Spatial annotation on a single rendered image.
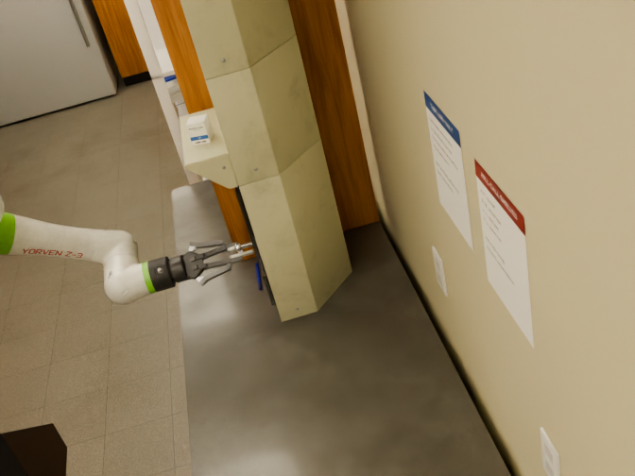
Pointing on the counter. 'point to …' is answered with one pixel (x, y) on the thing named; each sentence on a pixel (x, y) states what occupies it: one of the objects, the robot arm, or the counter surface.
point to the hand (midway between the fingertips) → (241, 250)
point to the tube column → (236, 31)
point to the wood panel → (176, 20)
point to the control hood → (208, 153)
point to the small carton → (199, 129)
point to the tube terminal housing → (283, 178)
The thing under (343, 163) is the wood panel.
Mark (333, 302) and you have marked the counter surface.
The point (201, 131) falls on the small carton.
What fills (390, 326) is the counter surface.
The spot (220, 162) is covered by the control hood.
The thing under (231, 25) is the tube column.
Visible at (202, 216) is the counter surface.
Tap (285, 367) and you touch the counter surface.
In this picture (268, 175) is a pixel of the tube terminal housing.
